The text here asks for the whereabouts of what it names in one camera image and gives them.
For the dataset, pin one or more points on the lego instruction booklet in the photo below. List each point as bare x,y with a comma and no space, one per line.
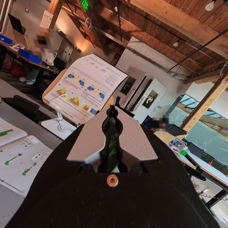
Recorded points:
17,160

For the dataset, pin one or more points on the white paper notice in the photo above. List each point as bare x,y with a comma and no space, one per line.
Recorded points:
46,18

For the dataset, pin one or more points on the red bag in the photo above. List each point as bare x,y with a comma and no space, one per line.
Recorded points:
17,69

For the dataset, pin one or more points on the toy car set box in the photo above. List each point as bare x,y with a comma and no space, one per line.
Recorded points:
176,145

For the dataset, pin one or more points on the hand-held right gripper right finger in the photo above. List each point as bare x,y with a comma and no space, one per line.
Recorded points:
137,142

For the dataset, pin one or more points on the blue storage bin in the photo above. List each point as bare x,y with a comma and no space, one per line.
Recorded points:
6,39
30,56

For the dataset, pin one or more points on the white phone booth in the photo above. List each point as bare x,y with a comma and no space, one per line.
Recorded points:
135,85
153,99

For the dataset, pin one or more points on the printed instruction sheet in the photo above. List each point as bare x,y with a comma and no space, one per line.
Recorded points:
85,80

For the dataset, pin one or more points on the white desk with wooden edge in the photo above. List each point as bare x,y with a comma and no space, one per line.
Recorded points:
204,165

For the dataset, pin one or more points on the wooden document stand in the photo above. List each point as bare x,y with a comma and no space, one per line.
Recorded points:
58,128

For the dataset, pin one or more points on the green exit sign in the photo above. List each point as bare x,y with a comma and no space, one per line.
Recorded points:
84,5

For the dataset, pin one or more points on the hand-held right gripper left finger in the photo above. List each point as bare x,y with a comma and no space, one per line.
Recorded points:
89,142

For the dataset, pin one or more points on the black electronic box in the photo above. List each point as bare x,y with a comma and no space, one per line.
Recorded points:
26,105

